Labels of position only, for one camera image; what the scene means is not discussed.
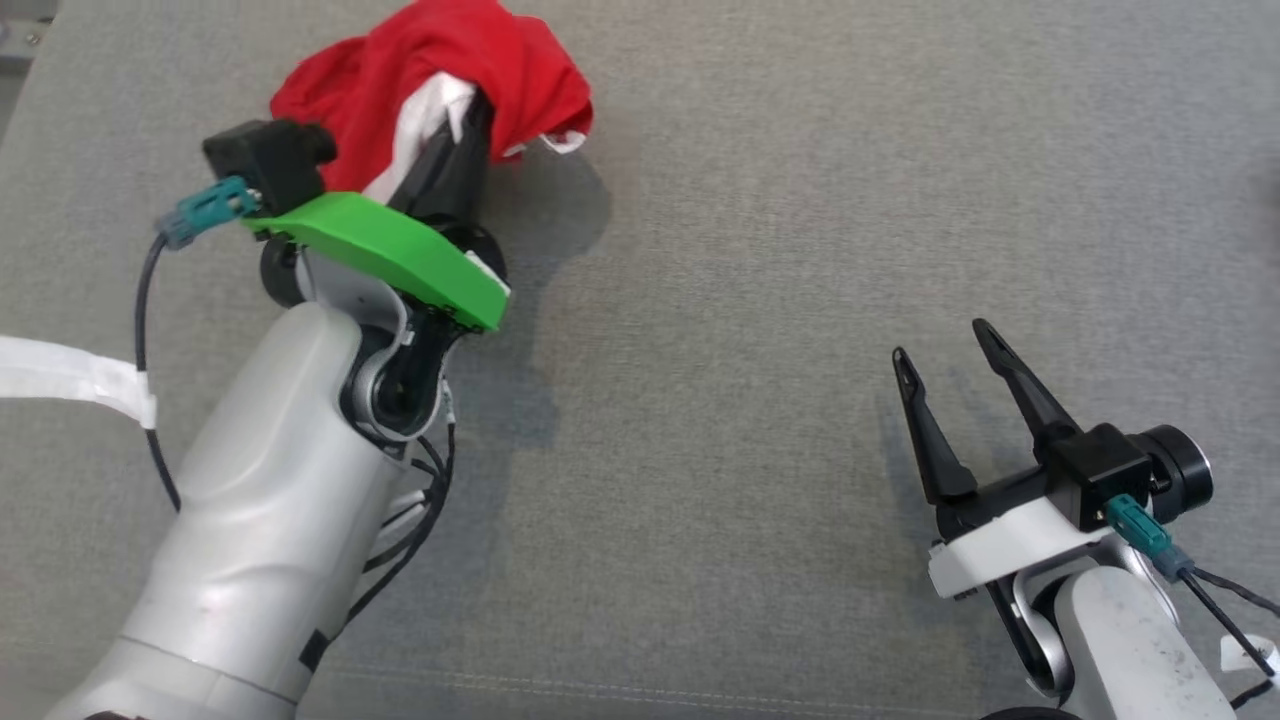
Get white cable tag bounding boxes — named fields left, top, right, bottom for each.
left=1220, top=635, right=1279, bottom=679

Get grey fabric sofa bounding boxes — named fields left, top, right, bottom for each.
left=0, top=0, right=1280, bottom=720

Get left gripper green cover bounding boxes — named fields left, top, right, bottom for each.
left=243, top=88, right=512, bottom=333

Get white tape strip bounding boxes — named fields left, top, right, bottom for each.
left=0, top=335, right=159, bottom=429

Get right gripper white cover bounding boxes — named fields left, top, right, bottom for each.
left=892, top=318, right=1114, bottom=601

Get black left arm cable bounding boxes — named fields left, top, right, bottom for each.
left=300, top=420, right=459, bottom=671

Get red basketball shorts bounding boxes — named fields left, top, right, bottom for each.
left=270, top=0, right=594, bottom=206

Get left camera cable teal plug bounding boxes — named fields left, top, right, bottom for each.
left=135, top=175, right=263, bottom=513

